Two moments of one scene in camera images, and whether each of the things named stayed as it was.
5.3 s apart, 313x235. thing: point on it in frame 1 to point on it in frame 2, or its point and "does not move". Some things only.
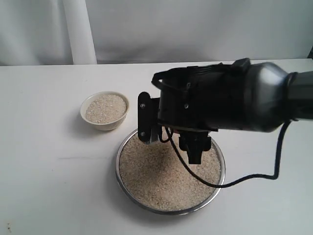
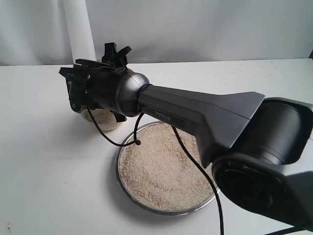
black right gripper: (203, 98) to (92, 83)
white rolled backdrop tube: (81, 38) does not move
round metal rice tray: (155, 177) does not move
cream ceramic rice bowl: (105, 110) does not move
